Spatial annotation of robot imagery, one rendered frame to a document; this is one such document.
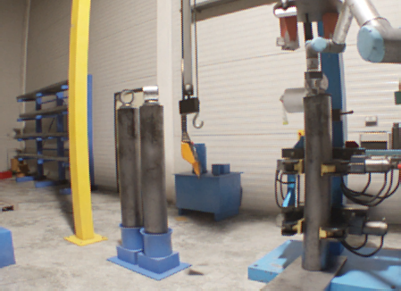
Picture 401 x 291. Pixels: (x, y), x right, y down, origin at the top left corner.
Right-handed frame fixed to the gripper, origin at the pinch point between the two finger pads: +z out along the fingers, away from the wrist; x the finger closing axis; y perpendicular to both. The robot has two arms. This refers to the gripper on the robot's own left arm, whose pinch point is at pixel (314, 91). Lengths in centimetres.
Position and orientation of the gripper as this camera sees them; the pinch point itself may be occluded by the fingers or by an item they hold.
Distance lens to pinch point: 228.0
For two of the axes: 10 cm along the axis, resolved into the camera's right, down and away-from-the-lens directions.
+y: 4.0, -0.2, 9.2
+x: -9.2, 0.2, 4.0
